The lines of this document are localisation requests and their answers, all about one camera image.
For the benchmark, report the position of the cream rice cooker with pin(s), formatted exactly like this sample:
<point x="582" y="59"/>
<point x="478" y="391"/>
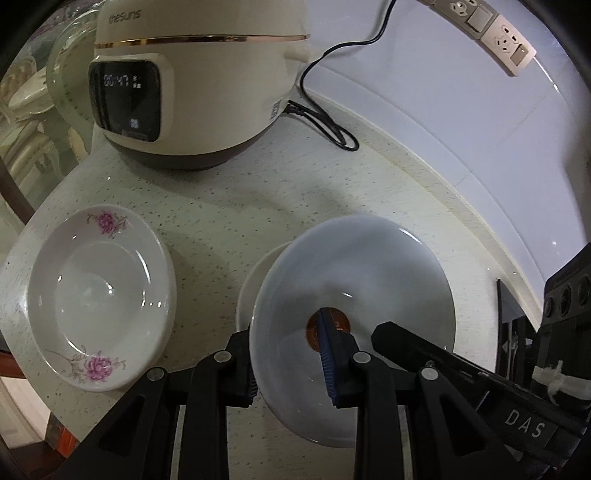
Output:
<point x="207" y="92"/>

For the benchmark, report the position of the beige wall socket strip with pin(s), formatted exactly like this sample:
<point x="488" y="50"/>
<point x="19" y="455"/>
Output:
<point x="503" y="37"/>

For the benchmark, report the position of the pink floral white plate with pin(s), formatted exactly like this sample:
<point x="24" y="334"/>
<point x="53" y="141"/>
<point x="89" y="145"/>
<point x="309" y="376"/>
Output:
<point x="101" y="300"/>
<point x="167" y="318"/>

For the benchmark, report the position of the black glass cooktop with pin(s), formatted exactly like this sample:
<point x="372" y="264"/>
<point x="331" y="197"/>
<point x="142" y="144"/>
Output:
<point x="505" y="304"/>

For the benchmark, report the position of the plain white bowl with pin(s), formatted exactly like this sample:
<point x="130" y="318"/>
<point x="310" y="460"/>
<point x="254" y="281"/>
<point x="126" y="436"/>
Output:
<point x="369" y="267"/>

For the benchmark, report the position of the small plain white plate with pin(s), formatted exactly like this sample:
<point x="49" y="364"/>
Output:
<point x="251" y="286"/>

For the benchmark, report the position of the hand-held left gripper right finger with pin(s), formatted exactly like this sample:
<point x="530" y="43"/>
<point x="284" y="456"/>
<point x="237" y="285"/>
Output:
<point x="328" y="360"/>

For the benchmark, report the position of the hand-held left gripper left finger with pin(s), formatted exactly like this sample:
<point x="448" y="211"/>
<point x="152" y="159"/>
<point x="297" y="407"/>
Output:
<point x="235" y="364"/>

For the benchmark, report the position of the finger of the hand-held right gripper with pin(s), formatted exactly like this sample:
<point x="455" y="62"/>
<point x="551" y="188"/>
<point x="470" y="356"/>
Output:
<point x="406" y="344"/>

